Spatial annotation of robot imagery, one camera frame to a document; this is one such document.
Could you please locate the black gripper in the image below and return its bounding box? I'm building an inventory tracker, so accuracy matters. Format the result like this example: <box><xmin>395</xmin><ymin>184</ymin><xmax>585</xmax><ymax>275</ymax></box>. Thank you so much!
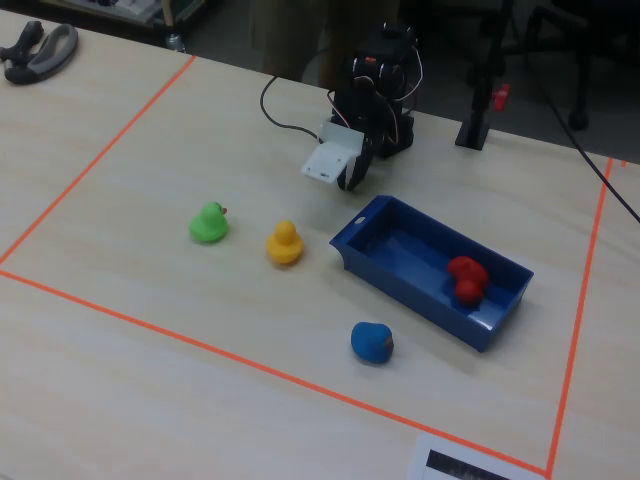
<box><xmin>337</xmin><ymin>130</ymin><xmax>386</xmax><ymax>193</ymax></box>

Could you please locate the red rubber duck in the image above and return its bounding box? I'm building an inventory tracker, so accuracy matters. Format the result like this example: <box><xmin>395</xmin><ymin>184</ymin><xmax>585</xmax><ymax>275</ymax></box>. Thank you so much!
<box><xmin>446</xmin><ymin>255</ymin><xmax>490</xmax><ymax>306</ymax></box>

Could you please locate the blue plastic box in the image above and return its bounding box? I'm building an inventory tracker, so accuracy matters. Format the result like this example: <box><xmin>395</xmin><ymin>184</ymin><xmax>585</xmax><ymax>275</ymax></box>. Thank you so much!
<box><xmin>328</xmin><ymin>194</ymin><xmax>535</xmax><ymax>354</ymax></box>

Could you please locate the yellow rubber duck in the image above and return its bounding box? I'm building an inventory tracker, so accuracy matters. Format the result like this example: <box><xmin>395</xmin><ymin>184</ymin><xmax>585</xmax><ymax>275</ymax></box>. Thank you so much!
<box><xmin>265</xmin><ymin>220</ymin><xmax>305</xmax><ymax>266</ymax></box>

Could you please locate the green rubber duck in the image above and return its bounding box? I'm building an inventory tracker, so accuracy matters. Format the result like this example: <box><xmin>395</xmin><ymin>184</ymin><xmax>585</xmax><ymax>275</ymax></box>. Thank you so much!
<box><xmin>188</xmin><ymin>201</ymin><xmax>231</xmax><ymax>246</ymax></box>

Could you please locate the blue rubber duck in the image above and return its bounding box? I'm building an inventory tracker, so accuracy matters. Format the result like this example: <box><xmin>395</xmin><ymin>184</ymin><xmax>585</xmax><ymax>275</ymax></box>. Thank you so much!
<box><xmin>350</xmin><ymin>321</ymin><xmax>395</xmax><ymax>365</ymax></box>

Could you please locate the orange tape strip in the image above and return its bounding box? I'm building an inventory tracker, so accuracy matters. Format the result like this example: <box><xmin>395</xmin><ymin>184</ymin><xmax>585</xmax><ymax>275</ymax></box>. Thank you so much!
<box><xmin>546</xmin><ymin>157</ymin><xmax>615</xmax><ymax>477</ymax></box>
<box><xmin>0</xmin><ymin>269</ymin><xmax>550</xmax><ymax>476</ymax></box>
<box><xmin>0</xmin><ymin>54</ymin><xmax>198</xmax><ymax>266</ymax></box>

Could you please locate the black office chair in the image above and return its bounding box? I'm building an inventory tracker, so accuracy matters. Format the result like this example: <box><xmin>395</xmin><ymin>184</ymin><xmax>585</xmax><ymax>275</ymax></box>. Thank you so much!
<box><xmin>514</xmin><ymin>0</ymin><xmax>640</xmax><ymax>132</ymax></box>

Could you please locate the white paper label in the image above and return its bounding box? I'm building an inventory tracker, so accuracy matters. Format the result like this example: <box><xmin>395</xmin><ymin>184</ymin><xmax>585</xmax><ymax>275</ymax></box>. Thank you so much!
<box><xmin>407</xmin><ymin>433</ymin><xmax>546</xmax><ymax>480</ymax></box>

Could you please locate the grey black hand clamp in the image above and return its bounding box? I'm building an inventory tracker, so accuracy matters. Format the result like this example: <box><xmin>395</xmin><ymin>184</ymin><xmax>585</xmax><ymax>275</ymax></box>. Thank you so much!
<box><xmin>0</xmin><ymin>21</ymin><xmax>80</xmax><ymax>85</ymax></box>

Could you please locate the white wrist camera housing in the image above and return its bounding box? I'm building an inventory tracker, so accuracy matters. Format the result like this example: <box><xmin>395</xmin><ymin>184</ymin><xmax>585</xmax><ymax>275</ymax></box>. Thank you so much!
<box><xmin>300</xmin><ymin>121</ymin><xmax>365</xmax><ymax>185</ymax></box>

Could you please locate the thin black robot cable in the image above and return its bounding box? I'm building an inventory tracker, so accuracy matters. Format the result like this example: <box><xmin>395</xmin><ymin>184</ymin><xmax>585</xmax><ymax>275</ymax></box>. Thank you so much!
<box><xmin>258</xmin><ymin>74</ymin><xmax>325</xmax><ymax>140</ymax></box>

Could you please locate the black camera stand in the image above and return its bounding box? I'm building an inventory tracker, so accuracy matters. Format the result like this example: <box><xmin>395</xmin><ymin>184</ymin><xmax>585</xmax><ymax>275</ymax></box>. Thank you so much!
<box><xmin>453</xmin><ymin>0</ymin><xmax>516</xmax><ymax>150</ymax></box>

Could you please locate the long black cable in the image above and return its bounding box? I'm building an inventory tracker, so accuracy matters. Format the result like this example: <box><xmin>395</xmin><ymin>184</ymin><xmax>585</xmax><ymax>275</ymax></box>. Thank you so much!
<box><xmin>519</xmin><ymin>49</ymin><xmax>640</xmax><ymax>224</ymax></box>

